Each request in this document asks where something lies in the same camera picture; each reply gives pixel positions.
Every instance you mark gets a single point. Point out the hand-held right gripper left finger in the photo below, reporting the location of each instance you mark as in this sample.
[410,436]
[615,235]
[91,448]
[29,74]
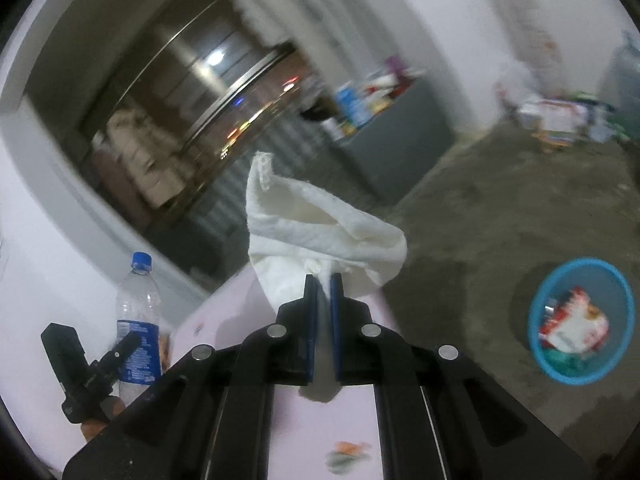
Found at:
[310,330]

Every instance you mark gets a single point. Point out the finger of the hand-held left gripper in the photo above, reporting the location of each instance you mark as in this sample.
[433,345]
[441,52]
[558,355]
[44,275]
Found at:
[129,346]

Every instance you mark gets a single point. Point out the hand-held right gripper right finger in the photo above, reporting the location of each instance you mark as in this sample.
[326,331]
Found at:
[337,330]

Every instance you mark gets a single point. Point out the clear bottle blue label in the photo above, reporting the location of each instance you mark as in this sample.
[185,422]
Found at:
[137,310]

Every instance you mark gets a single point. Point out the white tissue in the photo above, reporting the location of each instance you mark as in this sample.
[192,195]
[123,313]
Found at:
[310,220]

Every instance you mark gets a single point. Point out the blue plastic basket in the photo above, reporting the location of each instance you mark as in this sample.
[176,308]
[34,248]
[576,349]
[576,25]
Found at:
[537,310]

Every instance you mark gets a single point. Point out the red white snack wrapper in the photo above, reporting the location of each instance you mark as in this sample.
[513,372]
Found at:
[575,325]

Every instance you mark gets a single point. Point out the person's left hand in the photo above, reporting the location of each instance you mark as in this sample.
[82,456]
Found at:
[107,407]

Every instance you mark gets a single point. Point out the pink printed tablecloth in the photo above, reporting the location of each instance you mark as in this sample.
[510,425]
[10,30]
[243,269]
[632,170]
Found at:
[320,435]

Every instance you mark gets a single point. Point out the beige hanging garment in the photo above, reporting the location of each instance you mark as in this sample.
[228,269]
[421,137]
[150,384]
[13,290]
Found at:
[145,155]

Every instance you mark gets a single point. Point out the grey cabinet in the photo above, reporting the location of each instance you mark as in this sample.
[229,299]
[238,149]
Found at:
[390,145]

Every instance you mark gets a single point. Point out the blue white bag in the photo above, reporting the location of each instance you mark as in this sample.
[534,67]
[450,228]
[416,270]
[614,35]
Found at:
[352,107]

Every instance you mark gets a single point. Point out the green wrapper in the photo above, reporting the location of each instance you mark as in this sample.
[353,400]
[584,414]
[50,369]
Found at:
[562,362]

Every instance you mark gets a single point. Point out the purple box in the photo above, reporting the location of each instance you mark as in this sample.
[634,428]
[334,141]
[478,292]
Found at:
[395,67]

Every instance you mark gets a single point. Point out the cardboard box with papers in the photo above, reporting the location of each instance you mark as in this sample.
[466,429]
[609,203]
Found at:
[560,120]

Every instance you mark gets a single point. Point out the printed paper roll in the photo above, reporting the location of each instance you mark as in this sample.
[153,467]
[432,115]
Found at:
[525,20]

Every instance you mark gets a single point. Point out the blue water jug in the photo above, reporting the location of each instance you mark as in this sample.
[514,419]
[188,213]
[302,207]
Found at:
[620,70]

